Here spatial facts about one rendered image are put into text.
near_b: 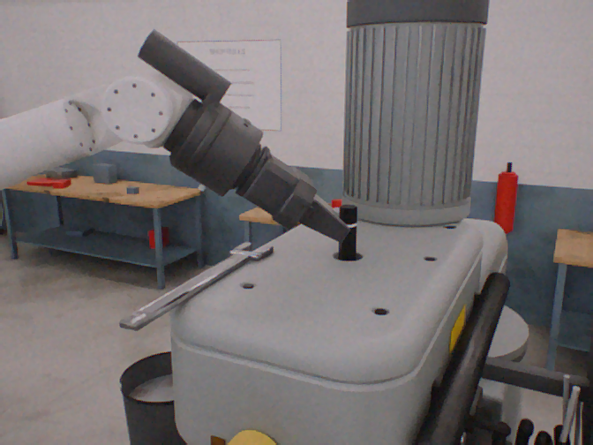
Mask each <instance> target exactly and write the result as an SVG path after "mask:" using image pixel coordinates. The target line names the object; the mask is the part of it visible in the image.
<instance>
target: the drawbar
mask: <svg viewBox="0 0 593 445"><path fill-rule="evenodd" d="M339 218H340V219H341V221H343V222H344V223H345V224H346V225H352V224H356V223H357V207H356V206H355V205H342V206H340V217H339ZM339 260H341V261H357V226H355V227H351V228H350V231H349V233H348V234H347V235H346V237H345V238H344V239H343V241H342V242H341V243H339Z"/></svg>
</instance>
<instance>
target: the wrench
mask: <svg viewBox="0 0 593 445"><path fill-rule="evenodd" d="M251 249H252V246H251V243H244V244H242V245H240V246H239V247H237V248H235V250H233V251H230V252H229V256H230V257H228V258H227V259H225V261H223V262H221V263H220V264H218V265H216V266H214V267H212V268H209V269H208V270H207V271H205V272H203V273H202V274H200V275H196V276H195V278H193V279H191V280H190V281H189V282H187V283H185V284H183V285H181V286H178V287H177V288H175V289H174V290H172V291H170V292H168V294H167V295H164V296H162V297H160V298H158V299H156V300H155V301H154V302H152V303H149V304H148V305H145V306H144V307H142V309H140V310H138V311H137V312H135V313H132V314H131V315H129V316H127V317H126V318H124V319H121V320H120V321H119V327H120V328H126V329H129V330H134V331H138V330H141V329H142V328H144V327H145V326H147V324H148V323H150V322H151V321H155V320H156V319H158V318H159V317H161V316H163V314H165V313H168V312H170V310H171V309H173V308H174V307H176V306H177V305H180V304H181V303H183V302H184V301H186V300H188V299H189V298H191V297H193V295H195V294H196V293H199V292H200V291H202V290H204V289H205V288H206V287H208V286H209V285H211V284H213V283H216V282H217V281H219V280H221V278H222V277H224V276H225V275H226V274H228V273H230V272H231V271H234V270H235V269H237V268H239V267H241V266H242V265H243V264H245V263H246V262H248V261H249V260H255V261H259V260H260V259H261V258H264V257H266V256H267V255H268V254H269V253H272V252H273V251H274V247H273V246H270V245H266V246H264V247H262V248H261V249H259V250H258V251H257V252H255V253H254V252H248V251H250V250H251Z"/></svg>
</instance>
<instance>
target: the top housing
mask: <svg viewBox="0 0 593 445"><path fill-rule="evenodd" d="M266 245H270V246H273V247H274V251H273V252H272V253H269V254H268V255H267V256H266V257H264V258H261V259H260V260H259V261H255V260H249V261H248V262H246V263H245V264H243V265H242V266H241V267H239V268H237V269H235V270H234V271H231V272H230V273H228V274H226V275H225V276H224V277H222V278H221V280H219V281H217V282H216V283H213V284H211V285H209V286H208V287H206V288H205V289H204V290H202V291H200V292H199V293H196V294H195V295H193V297H191V298H189V299H188V300H186V301H184V302H183V303H181V304H180V305H177V306H176V307H174V308H173V309H171V310H170V316H169V323H170V328H171V330H170V337H171V349H170V350H171V351H172V356H171V365H172V379H173V393H174V407H175V421H176V428H177V430H178V432H179V434H180V435H181V436H182V437H183V440H184V441H186V442H187V444H189V445H211V443H210V436H211V435H212V436H215V437H218V438H221V439H223V440H225V445H227V444H228V442H229V441H231V440H232V439H233V438H234V437H235V436H236V435H237V434H239V432H240V431H243V430H255V431H259V432H261V433H263V434H264V435H266V436H267V437H269V438H270V439H271V440H273V441H274V442H275V443H276V445H413V444H414V442H415V441H416V440H417V436H418V435H419V432H420V430H421V428H422V425H423V423H424V420H425V417H426V415H427V413H428V410H429V409H430V406H431V397H432V384H433V382H434V380H439V381H442V379H443V377H444V374H445V372H446V370H447V366H448V364H449V362H450V360H451V358H452V356H453V353H454V350H455V347H456V345H457V344H458V342H459V339H460V336H462V333H463V330H464V329H465V327H466V325H467V323H468V319H469V317H470V314H471V312H472V310H473V303H474V294H475V292H476V291H480V286H479V281H481V275H480V270H482V260H483V246H484V235H482V233H481V231H480V229H479V228H478V227H477V226H475V225H473V224H471V223H468V222H464V221H460V222H455V223H451V224H447V225H440V226H430V227H402V226H390V225H383V224H376V223H371V222H364V221H361V219H358V218H357V261H341V260H339V242H337V241H335V239H331V238H329V237H327V236H325V235H323V234H321V233H319V232H317V231H316V230H312V229H310V228H307V227H305V226H303V225H302V224H301V225H299V226H298V227H296V228H295V229H293V230H290V231H288V232H286V233H284V234H283V235H281V236H279V237H277V238H276V239H274V241H271V242H269V243H267V244H266ZM266 245H263V246H261V247H260V248H259V249H261V248H262V247H264V246H266ZM259 249H257V250H255V251H253V252H254V253H255V252H257V251H258V250H259Z"/></svg>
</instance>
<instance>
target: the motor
mask: <svg viewBox="0 0 593 445"><path fill-rule="evenodd" d="M489 1H490V0H348V1H347V25H346V27H347V28H349V30H348V32H347V40H346V50H345V85H344V129H343V172H342V190H343V192H342V205H355V206H356V207H357V218H358V219H361V221H364V222H368V223H376V224H383V225H390V226H402V227H430V226H440V225H447V224H451V223H457V222H460V221H462V219H463V218H465V217H466V216H467V215H469V214H470V204H471V197H470V195H471V190H472V178H473V167H474V156H475V145H476V133H477V123H478V111H479V100H480V88H481V78H482V74H483V66H484V44H485V32H487V29H486V28H483V25H486V24H488V12H489Z"/></svg>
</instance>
